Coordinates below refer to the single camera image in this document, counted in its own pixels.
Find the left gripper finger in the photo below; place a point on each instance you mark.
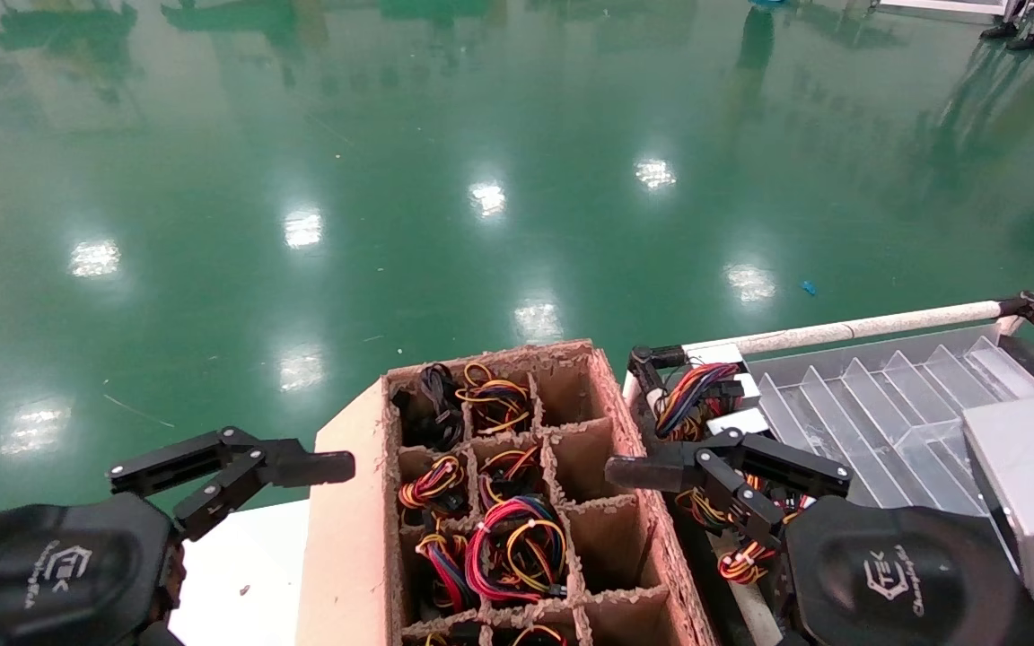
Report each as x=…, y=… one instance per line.
x=293, y=467

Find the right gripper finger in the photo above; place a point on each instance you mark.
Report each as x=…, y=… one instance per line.
x=652, y=473

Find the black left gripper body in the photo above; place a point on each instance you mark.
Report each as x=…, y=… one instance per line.
x=32, y=583

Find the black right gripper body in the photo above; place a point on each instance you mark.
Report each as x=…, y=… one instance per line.
x=885, y=583

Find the brown cardboard divider box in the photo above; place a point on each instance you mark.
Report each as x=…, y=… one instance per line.
x=351, y=556

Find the clear plastic divider tray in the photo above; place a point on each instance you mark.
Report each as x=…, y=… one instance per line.
x=885, y=404

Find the small blue floor scrap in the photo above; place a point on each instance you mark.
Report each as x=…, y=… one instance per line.
x=808, y=288

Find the clear plastic slotted tray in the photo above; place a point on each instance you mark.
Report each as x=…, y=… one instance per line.
x=885, y=323

